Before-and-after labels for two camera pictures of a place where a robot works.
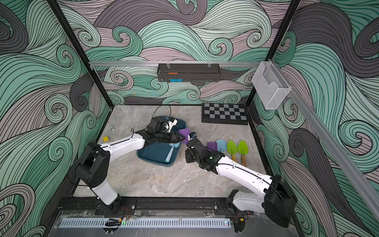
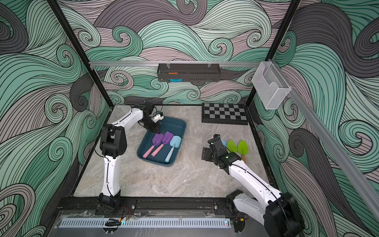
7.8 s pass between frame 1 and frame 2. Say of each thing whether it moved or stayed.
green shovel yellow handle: stayed
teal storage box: stayed
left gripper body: moved
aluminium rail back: stayed
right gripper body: moved
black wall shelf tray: stayed
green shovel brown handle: stayed
